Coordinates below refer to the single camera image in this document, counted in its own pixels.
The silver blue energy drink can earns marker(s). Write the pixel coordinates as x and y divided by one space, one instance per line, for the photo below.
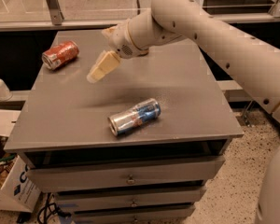
134 117

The white cardboard box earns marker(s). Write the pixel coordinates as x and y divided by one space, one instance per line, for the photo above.
18 192

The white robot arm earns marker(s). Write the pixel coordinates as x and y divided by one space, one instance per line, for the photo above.
252 63

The red coke can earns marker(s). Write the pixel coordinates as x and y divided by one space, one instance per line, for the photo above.
59 55

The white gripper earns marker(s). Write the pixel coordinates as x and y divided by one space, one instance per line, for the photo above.
121 42

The grey drawer cabinet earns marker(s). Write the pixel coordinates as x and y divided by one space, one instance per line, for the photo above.
138 145

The grey metal railing frame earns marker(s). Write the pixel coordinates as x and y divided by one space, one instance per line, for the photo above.
24 15

